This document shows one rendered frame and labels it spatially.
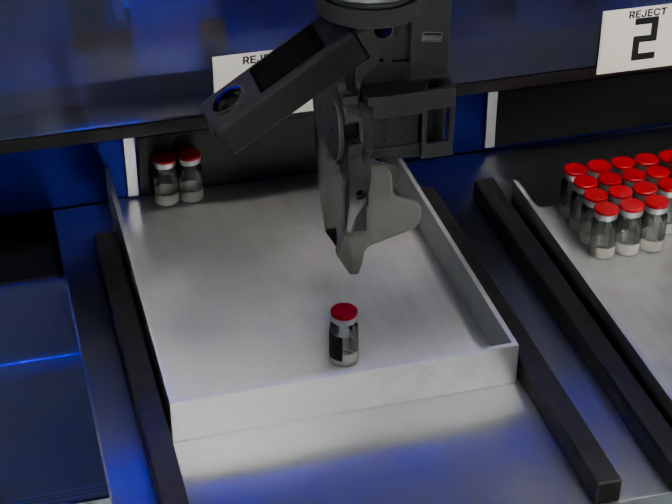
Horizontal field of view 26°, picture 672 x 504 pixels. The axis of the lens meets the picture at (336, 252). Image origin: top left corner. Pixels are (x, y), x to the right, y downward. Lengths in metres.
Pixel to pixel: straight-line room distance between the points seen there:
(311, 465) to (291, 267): 0.25
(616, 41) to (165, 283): 0.44
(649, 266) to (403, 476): 0.34
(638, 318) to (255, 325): 0.30
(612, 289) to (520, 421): 0.19
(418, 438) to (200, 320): 0.22
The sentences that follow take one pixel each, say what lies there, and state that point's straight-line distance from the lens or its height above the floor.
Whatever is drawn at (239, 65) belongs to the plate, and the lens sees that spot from 1.19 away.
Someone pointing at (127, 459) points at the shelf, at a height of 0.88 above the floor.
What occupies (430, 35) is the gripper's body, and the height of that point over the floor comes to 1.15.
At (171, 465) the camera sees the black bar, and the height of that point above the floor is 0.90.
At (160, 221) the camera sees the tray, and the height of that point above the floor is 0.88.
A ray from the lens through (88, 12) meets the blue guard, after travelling 1.16.
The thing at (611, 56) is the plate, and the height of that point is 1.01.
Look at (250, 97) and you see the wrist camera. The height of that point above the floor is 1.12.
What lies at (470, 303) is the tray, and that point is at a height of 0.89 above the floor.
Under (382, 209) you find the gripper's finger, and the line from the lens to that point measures 1.01.
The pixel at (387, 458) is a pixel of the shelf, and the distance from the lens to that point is 1.03.
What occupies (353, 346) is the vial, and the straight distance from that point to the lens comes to 1.10.
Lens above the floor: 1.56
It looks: 33 degrees down
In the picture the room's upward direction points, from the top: straight up
